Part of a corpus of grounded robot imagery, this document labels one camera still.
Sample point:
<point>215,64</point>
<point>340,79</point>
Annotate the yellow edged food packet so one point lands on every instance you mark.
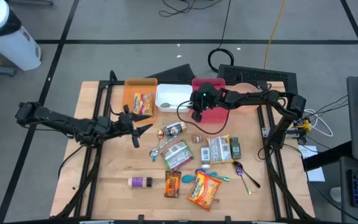
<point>221,151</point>

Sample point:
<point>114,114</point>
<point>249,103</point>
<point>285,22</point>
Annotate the white computer mouse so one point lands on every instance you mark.
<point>336,194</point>

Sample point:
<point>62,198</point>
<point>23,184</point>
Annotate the silver metal spoon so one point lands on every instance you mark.
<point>165,105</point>

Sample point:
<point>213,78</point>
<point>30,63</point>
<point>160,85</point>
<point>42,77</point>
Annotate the pink translucent bowl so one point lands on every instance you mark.
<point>242,87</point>

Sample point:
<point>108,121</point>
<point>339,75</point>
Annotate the black spoon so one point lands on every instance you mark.
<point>237,165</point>

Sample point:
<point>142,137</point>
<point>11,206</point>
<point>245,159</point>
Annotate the purple iridescent spoon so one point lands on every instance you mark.
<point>240,171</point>

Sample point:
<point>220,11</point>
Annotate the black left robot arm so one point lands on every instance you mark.
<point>57,121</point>

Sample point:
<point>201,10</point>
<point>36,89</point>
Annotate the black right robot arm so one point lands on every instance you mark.
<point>259,96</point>

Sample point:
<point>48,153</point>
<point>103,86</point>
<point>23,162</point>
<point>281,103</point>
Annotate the purple label spice jar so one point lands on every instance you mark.
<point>139,182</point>

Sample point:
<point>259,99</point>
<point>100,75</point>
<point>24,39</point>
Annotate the white plastic bin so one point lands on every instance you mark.
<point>174,91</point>

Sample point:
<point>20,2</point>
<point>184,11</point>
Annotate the white label spice jar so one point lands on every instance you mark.
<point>205,155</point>

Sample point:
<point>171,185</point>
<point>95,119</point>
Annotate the teal silicone spoon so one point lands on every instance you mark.
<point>187,178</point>

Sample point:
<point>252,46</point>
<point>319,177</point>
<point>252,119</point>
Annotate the white trash can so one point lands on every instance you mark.
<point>11,46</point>

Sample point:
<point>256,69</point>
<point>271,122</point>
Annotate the brown orange candy pouch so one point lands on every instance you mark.
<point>172,186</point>

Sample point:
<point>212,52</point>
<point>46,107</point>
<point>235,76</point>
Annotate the gold lid spice jar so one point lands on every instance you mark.
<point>174,129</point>

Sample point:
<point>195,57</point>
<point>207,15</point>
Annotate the white paper sheet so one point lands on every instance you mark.
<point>306,152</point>

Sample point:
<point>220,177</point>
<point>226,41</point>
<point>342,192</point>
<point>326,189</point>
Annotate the pink plastic bin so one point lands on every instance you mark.
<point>216,116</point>

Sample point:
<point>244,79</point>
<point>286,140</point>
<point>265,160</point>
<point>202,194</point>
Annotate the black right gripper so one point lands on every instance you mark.
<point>205,98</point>

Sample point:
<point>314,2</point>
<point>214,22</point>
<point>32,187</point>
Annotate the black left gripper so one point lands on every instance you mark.
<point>121,124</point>

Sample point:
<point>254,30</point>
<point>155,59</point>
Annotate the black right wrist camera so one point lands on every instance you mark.
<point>196,116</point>

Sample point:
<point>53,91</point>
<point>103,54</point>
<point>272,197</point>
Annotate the small black clamp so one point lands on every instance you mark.
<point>140,218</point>
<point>227,218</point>

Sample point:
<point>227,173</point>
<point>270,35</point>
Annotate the orange plastic bin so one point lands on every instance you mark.
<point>129,93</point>

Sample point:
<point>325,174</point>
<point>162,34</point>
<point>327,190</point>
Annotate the small yellow ramen packet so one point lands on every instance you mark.
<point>143,104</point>

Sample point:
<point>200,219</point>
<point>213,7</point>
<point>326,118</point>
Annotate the blue green iridescent spoon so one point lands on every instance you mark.
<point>199,171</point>

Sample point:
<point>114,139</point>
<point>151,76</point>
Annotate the orange ramen noodle packet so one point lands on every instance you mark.
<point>204,191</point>

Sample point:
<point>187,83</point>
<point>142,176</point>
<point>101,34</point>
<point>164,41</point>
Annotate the green edged ramen packet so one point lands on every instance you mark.
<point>176,155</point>

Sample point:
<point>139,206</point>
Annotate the black flat panel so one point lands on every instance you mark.
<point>176,74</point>

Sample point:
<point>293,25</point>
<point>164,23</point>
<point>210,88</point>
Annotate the black aluminium table frame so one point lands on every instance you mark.
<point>104,83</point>

